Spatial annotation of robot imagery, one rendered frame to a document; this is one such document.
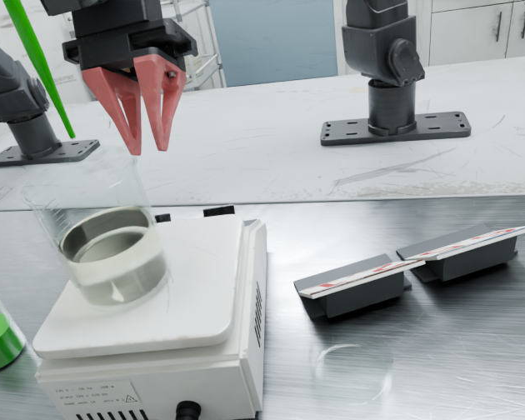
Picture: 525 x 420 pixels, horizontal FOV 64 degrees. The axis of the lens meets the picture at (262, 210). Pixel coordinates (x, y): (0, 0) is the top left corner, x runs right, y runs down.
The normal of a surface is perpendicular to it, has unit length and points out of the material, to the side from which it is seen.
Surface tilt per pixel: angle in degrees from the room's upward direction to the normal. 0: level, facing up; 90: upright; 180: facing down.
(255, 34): 90
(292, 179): 0
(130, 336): 0
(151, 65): 82
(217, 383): 90
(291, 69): 90
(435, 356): 0
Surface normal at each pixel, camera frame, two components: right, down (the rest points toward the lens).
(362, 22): -0.88, 0.40
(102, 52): -0.20, 0.08
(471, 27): -0.20, 0.56
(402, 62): 0.42, 0.44
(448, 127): -0.16, -0.83
